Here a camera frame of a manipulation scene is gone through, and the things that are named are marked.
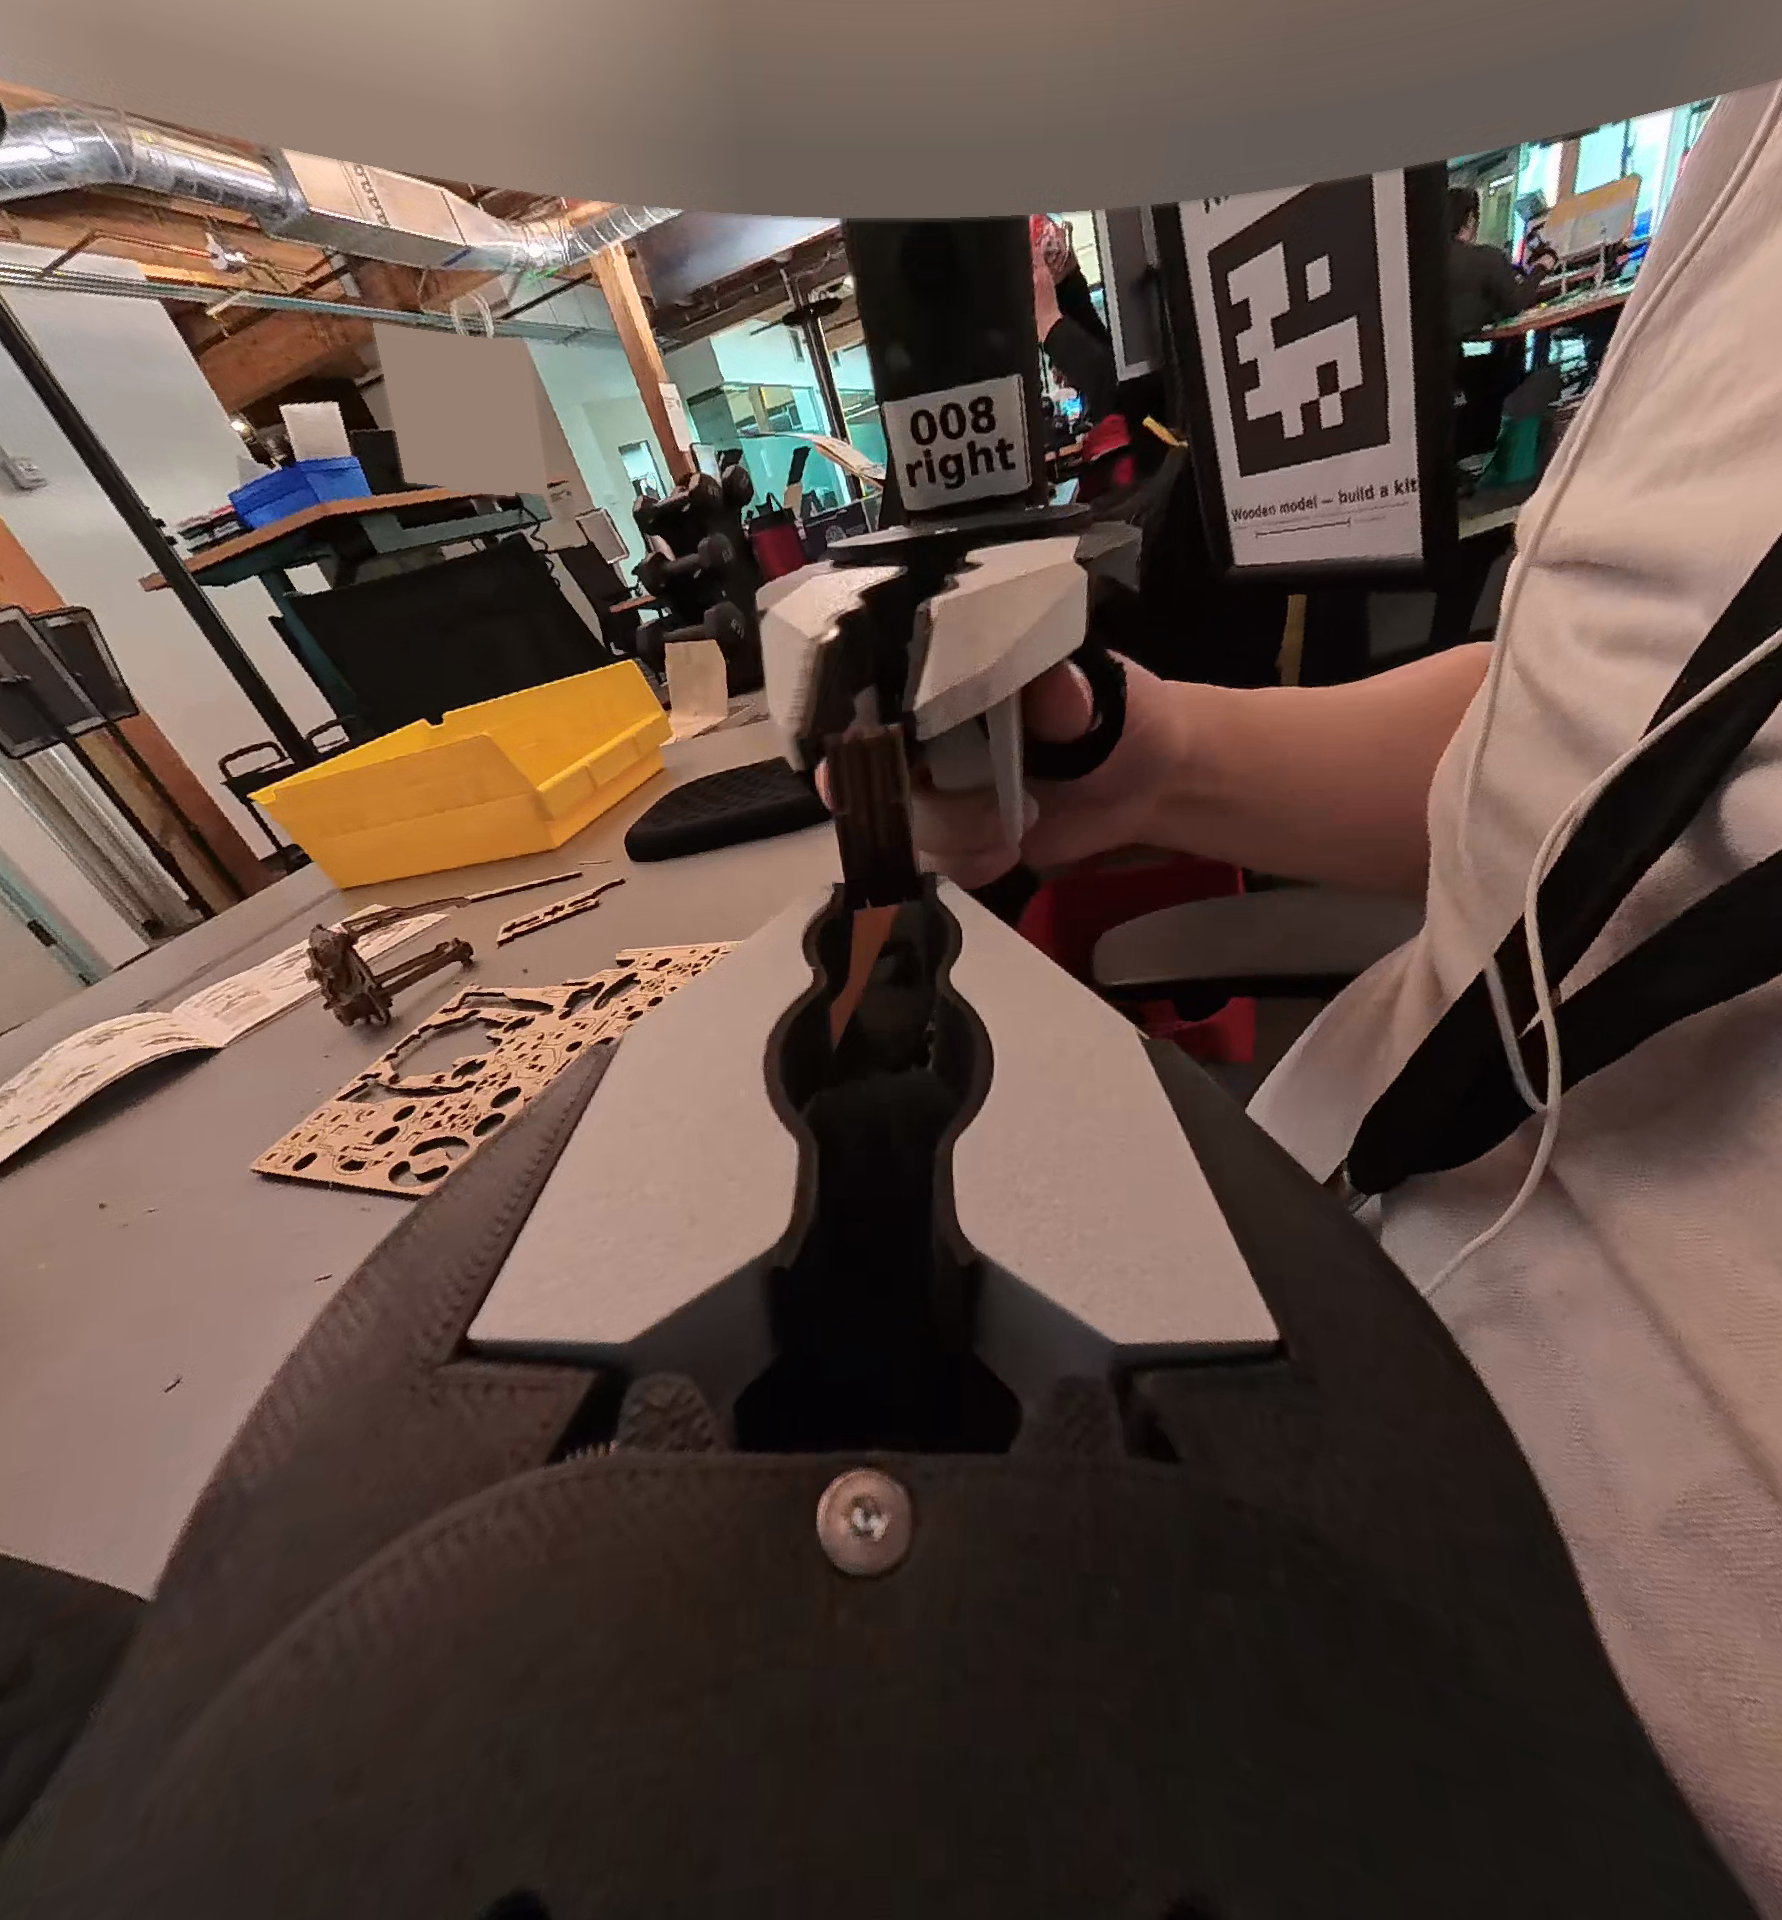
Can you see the grey chair armrest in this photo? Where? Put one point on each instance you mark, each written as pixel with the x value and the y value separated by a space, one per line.
pixel 1252 937

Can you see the printed marker sign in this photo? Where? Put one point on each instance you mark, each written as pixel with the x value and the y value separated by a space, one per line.
pixel 1310 346

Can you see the thin wooden strip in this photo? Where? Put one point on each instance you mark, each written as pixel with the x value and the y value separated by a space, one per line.
pixel 525 887

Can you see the dark wall-mounted holder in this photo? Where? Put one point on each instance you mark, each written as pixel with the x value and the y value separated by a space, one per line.
pixel 22 676

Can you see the black floor lamp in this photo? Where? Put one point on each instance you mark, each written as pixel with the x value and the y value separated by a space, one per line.
pixel 80 436

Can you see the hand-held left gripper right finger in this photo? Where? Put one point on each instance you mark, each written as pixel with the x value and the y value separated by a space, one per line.
pixel 1101 1172

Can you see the laser-cut wooden sheet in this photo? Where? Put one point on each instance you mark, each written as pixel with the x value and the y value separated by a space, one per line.
pixel 525 1049

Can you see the black dumbbell rack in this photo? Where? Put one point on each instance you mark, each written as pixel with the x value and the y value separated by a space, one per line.
pixel 696 555

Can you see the dark wooden model part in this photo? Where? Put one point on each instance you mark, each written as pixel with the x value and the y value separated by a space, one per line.
pixel 874 809

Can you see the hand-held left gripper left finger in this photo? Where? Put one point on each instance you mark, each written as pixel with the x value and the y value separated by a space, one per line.
pixel 652 1172

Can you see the red chair part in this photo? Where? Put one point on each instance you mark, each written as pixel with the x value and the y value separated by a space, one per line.
pixel 1087 899

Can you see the silver round air duct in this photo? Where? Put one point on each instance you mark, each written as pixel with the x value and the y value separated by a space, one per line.
pixel 111 159

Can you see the blue plastic bin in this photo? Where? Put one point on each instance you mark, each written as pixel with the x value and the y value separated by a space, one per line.
pixel 298 487

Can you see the black metal cart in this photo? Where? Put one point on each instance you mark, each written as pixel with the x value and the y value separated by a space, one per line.
pixel 247 772

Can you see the wooden top workbench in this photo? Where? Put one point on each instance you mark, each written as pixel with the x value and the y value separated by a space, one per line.
pixel 380 510

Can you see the notched wooden strip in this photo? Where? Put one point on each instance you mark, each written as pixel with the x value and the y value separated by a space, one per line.
pixel 562 910

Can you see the black mesh wrist rest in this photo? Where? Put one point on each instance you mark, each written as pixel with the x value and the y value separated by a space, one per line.
pixel 720 809

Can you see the dark cloth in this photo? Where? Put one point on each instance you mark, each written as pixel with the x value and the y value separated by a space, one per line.
pixel 6 1694

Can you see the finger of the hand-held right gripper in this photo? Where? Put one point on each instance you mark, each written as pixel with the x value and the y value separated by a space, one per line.
pixel 794 659
pixel 996 630

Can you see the person's right hand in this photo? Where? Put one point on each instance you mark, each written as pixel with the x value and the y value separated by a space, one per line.
pixel 1116 809

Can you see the white paper bag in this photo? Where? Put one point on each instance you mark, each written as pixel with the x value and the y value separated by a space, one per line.
pixel 696 683

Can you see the white box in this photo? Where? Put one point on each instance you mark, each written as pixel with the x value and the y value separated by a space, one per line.
pixel 314 432

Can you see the yellow plastic bin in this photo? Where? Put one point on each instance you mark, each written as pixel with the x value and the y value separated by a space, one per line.
pixel 456 780

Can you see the instruction booklet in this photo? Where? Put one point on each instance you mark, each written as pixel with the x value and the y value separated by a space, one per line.
pixel 80 1059

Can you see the wooden gear axle assembly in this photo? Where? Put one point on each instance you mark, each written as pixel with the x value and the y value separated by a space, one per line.
pixel 359 976

